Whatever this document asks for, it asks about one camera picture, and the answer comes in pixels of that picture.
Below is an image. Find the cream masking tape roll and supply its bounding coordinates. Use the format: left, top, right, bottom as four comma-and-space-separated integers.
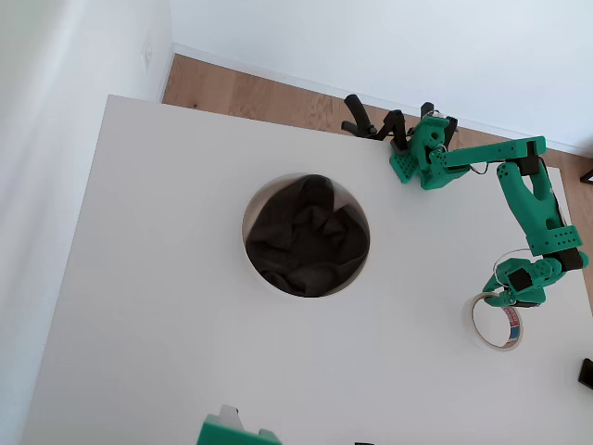
461, 291, 525, 352

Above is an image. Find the black table clamp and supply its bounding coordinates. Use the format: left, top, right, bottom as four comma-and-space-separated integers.
418, 101, 461, 141
341, 94, 411, 155

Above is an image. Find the black crumpled cloth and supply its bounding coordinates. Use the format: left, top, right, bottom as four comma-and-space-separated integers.
244, 173, 371, 299

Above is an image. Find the round hole with black bag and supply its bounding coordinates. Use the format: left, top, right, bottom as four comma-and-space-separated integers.
240, 172, 372, 300

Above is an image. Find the white plastic piece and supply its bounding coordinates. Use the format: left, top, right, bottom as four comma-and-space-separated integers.
217, 404, 245, 430

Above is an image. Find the green printed plastic part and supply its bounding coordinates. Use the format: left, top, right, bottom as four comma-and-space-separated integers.
197, 413, 284, 445

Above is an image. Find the white servo cable loop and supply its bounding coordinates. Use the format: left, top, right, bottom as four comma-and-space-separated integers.
492, 248, 533, 291

